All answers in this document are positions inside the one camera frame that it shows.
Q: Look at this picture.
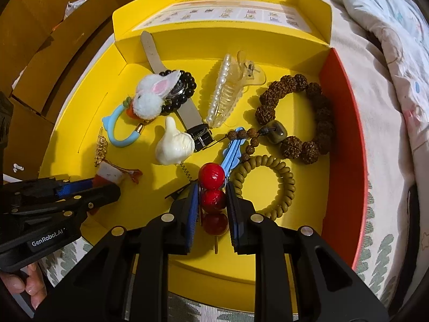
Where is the red candied berry hair stick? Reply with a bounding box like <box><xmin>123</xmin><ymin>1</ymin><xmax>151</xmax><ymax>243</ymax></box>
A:
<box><xmin>198</xmin><ymin>162</ymin><xmax>228</xmax><ymax>254</ymax></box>

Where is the brown rudraksha bead bracelet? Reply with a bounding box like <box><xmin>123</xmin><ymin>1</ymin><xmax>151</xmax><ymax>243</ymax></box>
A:
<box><xmin>226</xmin><ymin>73</ymin><xmax>335</xmax><ymax>165</ymax></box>

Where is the grey strap wristwatch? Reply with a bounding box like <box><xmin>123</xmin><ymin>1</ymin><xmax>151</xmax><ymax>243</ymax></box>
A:
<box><xmin>140</xmin><ymin>31</ymin><xmax>214</xmax><ymax>152</ymax></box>

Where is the gold chain brooch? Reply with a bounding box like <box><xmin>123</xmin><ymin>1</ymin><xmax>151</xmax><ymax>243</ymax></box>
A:
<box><xmin>95</xmin><ymin>127</ymin><xmax>108</xmax><ymax>167</ymax></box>

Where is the black bead bracelet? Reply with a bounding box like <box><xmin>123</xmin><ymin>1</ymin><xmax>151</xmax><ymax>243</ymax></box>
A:
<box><xmin>158</xmin><ymin>69</ymin><xmax>198</xmax><ymax>115</ymax></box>

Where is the olive spiral hair tie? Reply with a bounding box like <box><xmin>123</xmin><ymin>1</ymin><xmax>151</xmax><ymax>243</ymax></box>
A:
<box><xmin>229</xmin><ymin>154</ymin><xmax>297</xmax><ymax>222</ymax></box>

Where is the white garlic shaped hair clip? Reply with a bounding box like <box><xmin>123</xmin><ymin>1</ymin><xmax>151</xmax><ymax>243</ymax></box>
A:
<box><xmin>156</xmin><ymin>116</ymin><xmax>195</xmax><ymax>166</ymax></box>

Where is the white plastic bag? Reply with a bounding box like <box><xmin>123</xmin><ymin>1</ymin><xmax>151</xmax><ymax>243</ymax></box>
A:
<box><xmin>63</xmin><ymin>0</ymin><xmax>89</xmax><ymax>20</ymax></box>

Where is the red santa hat hair clip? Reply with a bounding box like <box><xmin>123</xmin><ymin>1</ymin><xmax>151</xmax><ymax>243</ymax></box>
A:
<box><xmin>92</xmin><ymin>160</ymin><xmax>143</xmax><ymax>187</ymax></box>

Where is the green leaf patterned bedsheet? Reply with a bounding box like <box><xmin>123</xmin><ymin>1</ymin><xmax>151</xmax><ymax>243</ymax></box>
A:
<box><xmin>41</xmin><ymin>161</ymin><xmax>398</xmax><ymax>321</ymax></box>

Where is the clear pearl hair claw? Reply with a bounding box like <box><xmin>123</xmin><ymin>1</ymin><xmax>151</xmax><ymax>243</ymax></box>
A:
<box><xmin>205</xmin><ymin>50</ymin><xmax>266</xmax><ymax>128</ymax></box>

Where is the blue plastic hair clip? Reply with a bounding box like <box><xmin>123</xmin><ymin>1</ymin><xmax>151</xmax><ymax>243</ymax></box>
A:
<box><xmin>220</xmin><ymin>127</ymin><xmax>246</xmax><ymax>179</ymax></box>

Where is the person's left hand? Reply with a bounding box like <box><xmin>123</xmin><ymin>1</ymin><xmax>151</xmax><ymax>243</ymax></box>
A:
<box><xmin>1</xmin><ymin>262</ymin><xmax>47</xmax><ymax>310</ymax></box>

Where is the white bunny pompom hair clip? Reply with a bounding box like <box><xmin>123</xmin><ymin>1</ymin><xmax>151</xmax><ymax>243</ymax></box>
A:
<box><xmin>123</xmin><ymin>71</ymin><xmax>181</xmax><ymax>121</ymax></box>

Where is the yellow cardboard box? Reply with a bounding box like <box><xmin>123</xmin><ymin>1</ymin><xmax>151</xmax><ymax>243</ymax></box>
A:
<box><xmin>39</xmin><ymin>0</ymin><xmax>367</xmax><ymax>311</ymax></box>

